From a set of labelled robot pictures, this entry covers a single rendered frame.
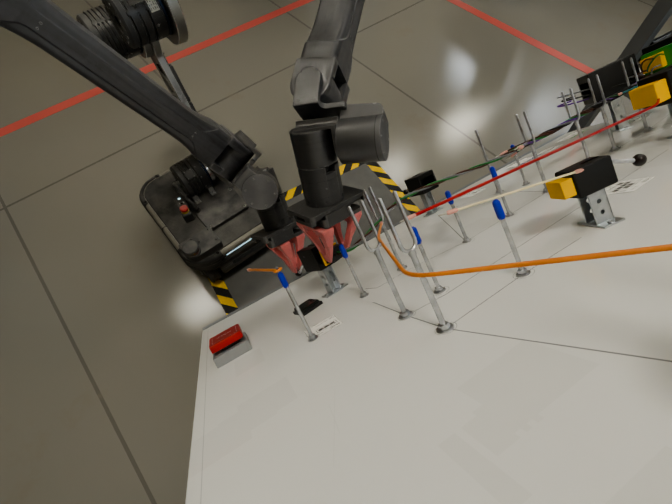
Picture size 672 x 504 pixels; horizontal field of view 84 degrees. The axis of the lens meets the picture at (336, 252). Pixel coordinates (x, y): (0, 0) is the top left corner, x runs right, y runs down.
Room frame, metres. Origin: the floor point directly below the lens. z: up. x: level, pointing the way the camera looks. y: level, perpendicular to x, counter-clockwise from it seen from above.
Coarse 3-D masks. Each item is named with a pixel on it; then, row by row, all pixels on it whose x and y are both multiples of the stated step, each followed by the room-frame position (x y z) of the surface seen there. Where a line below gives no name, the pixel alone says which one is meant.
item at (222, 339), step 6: (228, 330) 0.19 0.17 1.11; (234, 330) 0.18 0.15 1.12; (240, 330) 0.18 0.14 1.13; (216, 336) 0.18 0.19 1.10; (222, 336) 0.17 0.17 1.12; (228, 336) 0.17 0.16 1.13; (234, 336) 0.17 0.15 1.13; (240, 336) 0.17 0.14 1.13; (210, 342) 0.17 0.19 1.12; (216, 342) 0.16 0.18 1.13; (222, 342) 0.16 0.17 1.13; (228, 342) 0.16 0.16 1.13; (234, 342) 0.17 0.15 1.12; (210, 348) 0.15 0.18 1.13; (216, 348) 0.15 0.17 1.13; (222, 348) 0.15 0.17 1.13
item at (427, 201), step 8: (416, 176) 0.59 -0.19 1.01; (424, 176) 0.59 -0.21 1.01; (432, 176) 0.59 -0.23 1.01; (408, 184) 0.60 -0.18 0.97; (416, 184) 0.58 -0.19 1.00; (424, 184) 0.59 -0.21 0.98; (424, 192) 0.56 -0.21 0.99; (424, 200) 0.56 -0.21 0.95; (432, 200) 0.56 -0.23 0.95; (440, 208) 0.55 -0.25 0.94; (424, 216) 0.53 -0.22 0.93
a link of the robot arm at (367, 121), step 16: (304, 80) 0.44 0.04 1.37; (320, 80) 0.43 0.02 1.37; (304, 96) 0.41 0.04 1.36; (304, 112) 0.41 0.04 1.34; (320, 112) 0.41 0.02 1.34; (336, 112) 0.40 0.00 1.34; (352, 112) 0.39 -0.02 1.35; (368, 112) 0.39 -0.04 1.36; (384, 112) 0.39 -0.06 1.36; (336, 128) 0.37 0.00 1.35; (352, 128) 0.36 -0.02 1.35; (368, 128) 0.36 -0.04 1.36; (384, 128) 0.37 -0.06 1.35; (336, 144) 0.35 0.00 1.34; (352, 144) 0.35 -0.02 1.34; (368, 144) 0.34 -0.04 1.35; (384, 144) 0.35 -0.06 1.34; (352, 160) 0.34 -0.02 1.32; (368, 160) 0.34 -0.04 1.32; (384, 160) 0.34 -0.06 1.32
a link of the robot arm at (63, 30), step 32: (0, 0) 0.41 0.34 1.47; (32, 0) 0.43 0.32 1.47; (32, 32) 0.41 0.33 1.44; (64, 32) 0.42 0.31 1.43; (96, 64) 0.42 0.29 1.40; (128, 64) 0.45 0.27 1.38; (128, 96) 0.43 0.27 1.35; (160, 96) 0.44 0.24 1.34; (160, 128) 0.43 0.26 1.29; (192, 128) 0.45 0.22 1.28; (224, 128) 0.50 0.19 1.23; (224, 160) 0.45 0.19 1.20
